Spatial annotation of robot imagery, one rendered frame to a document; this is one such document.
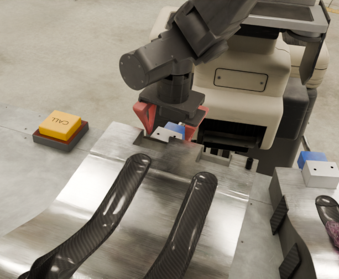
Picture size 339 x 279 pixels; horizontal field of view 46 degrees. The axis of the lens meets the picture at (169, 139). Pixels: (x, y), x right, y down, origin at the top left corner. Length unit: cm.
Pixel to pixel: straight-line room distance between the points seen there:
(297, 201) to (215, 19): 31
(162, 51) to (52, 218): 28
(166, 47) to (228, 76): 38
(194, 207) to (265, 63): 46
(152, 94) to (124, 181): 17
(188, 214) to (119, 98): 184
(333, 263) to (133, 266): 25
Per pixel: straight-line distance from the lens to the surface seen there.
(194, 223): 57
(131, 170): 63
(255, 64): 94
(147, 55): 57
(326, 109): 257
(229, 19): 54
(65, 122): 81
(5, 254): 49
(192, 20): 58
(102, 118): 221
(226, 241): 55
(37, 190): 73
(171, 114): 68
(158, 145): 70
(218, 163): 68
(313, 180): 69
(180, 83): 65
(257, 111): 96
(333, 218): 68
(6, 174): 77
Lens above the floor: 132
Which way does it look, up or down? 39 degrees down
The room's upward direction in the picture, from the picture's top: 5 degrees clockwise
